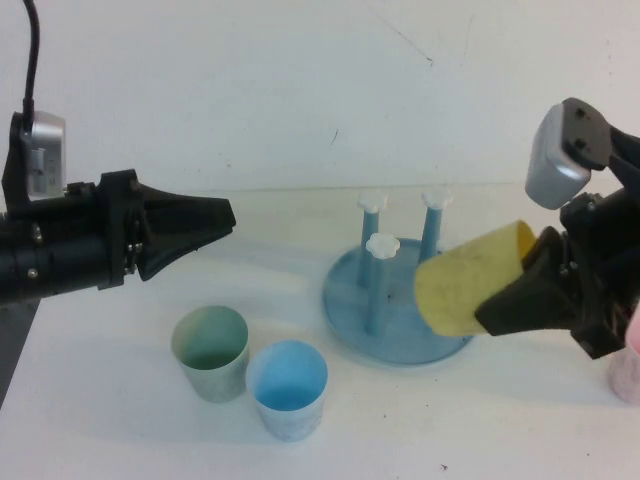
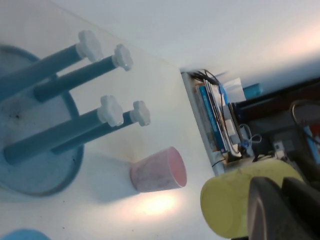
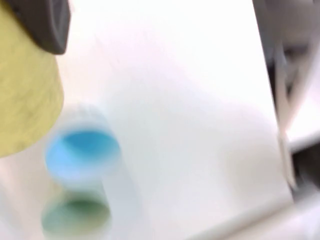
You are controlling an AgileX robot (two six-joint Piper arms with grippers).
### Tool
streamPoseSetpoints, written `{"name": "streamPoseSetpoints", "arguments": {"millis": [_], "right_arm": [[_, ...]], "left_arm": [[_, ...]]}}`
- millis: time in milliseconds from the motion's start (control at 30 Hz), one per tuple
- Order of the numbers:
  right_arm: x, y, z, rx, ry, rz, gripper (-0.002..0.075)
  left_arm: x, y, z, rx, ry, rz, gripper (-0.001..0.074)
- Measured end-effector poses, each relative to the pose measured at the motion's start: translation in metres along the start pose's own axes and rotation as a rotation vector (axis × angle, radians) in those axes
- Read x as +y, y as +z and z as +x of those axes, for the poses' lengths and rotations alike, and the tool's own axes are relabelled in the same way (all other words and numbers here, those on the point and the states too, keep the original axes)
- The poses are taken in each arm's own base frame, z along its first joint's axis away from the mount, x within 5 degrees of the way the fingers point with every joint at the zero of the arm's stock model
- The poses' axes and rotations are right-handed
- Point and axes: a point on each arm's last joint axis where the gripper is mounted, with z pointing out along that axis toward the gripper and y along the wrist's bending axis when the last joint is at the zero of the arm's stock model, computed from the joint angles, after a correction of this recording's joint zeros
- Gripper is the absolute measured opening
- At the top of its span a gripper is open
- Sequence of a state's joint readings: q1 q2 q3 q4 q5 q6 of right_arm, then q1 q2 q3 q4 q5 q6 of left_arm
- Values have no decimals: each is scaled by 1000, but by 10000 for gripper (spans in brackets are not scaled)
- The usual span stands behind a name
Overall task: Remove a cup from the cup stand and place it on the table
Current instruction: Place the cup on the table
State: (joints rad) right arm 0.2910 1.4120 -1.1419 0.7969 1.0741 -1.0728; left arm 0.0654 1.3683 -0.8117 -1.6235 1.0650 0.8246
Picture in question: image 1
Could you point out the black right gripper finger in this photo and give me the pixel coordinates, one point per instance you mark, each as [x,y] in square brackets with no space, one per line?
[530,305]
[531,250]

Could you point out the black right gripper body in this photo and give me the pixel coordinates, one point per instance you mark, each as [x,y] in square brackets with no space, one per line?
[605,270]

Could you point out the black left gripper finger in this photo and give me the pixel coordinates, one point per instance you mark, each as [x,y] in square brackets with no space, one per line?
[170,252]
[190,215]

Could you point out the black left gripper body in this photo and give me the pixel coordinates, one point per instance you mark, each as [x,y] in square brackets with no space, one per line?
[117,225]

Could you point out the yellow marbled plastic cup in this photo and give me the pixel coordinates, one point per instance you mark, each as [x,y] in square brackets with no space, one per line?
[450,285]

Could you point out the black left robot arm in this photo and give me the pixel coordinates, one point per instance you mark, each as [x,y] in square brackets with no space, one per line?
[50,265]

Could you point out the pink marbled plastic cup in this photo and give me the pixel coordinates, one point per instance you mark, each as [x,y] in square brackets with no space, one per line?
[627,375]

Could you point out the green marbled plastic cup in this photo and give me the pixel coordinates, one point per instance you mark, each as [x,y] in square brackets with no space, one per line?
[215,382]

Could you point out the blue cup stand white caps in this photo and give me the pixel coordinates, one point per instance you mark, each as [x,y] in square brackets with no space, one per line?
[350,310]

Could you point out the blue marbled plastic cup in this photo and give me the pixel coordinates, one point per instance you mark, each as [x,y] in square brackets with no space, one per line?
[287,422]

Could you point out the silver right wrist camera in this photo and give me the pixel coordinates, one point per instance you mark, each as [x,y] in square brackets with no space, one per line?
[557,165]

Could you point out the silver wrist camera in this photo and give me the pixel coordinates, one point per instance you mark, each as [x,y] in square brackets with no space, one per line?
[557,165]
[47,150]

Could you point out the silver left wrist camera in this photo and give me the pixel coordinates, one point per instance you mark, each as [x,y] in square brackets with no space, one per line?
[47,150]

